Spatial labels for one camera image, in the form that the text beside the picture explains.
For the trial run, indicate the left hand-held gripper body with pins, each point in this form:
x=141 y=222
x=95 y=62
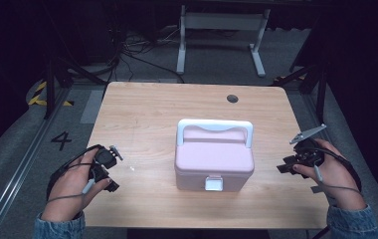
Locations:
x=104 y=157

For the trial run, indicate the person's left hand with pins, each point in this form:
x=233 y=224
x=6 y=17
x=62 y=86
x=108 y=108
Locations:
x=67 y=189

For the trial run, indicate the metal floor rail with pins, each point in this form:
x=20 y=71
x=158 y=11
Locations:
x=21 y=159

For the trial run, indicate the black metal stand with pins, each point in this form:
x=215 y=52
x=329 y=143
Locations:
x=319 y=89
x=50 y=86

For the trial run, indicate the yellow black floor tape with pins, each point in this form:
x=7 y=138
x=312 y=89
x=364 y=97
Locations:
x=39 y=96

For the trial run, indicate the person's right hand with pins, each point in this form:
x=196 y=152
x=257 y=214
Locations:
x=339 y=179

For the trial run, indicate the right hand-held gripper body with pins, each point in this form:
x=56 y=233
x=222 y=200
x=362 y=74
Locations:
x=309 y=154

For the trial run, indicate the white metal table frame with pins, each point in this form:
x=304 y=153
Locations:
x=223 y=21

